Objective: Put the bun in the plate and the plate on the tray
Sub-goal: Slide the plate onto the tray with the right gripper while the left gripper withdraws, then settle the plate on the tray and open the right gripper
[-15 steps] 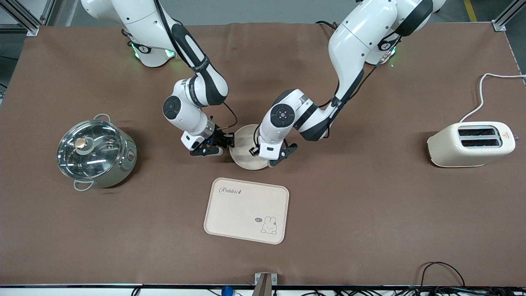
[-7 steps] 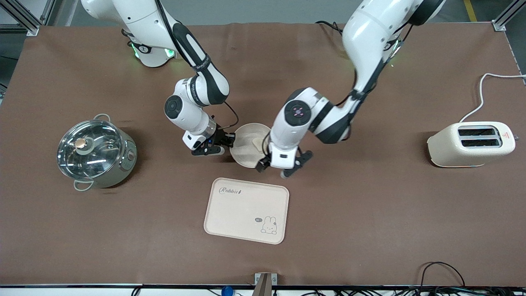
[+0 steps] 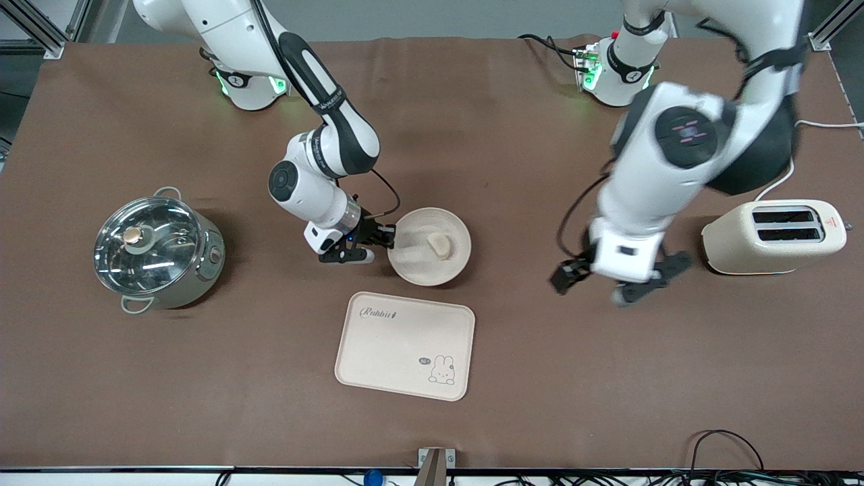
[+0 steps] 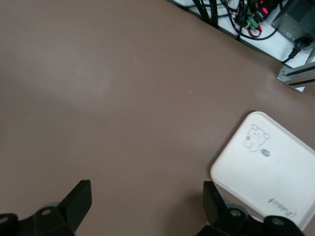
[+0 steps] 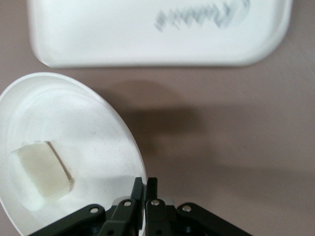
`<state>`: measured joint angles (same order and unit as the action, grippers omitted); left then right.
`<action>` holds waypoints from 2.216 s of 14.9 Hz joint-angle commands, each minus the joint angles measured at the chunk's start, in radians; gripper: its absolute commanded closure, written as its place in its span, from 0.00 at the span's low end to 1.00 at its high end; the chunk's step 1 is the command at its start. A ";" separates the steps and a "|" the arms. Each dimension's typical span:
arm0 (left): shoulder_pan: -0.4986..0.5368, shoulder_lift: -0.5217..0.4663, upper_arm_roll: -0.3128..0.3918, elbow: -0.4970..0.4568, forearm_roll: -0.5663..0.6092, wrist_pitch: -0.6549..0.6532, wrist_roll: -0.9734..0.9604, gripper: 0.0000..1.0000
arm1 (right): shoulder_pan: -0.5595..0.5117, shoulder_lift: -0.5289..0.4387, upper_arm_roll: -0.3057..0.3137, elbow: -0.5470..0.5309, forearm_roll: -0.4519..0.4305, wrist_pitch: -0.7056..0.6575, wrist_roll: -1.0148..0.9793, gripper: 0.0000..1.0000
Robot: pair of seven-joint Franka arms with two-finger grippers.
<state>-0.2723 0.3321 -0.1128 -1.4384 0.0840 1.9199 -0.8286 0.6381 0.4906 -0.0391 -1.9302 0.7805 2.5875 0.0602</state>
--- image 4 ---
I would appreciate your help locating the black device with red light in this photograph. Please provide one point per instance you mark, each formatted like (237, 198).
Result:
(267, 7)

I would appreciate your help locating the cream rabbit print tray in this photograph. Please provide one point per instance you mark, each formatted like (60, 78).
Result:
(265, 177)

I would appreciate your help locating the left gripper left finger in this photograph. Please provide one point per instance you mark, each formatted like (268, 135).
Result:
(61, 221)

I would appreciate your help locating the aluminium camera mount post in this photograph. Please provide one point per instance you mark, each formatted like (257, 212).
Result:
(297, 76)

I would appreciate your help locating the green terminal connector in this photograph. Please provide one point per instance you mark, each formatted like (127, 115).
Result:
(252, 22)

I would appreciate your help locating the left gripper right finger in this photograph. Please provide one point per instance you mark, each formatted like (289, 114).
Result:
(221, 221)

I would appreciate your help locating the grey power supply box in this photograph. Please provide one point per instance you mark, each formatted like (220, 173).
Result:
(292, 22)

